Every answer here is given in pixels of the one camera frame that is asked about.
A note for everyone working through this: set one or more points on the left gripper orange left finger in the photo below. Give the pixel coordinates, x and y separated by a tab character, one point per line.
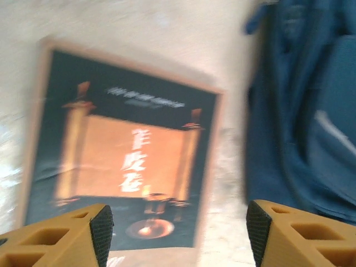
80	239

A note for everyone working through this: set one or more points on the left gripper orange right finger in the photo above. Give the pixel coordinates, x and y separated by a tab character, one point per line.
278	236

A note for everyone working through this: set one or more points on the brown black scroll cover book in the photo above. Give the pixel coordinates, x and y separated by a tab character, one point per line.
125	153

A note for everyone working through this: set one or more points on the navy blue backpack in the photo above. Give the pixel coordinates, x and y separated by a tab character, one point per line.
306	111

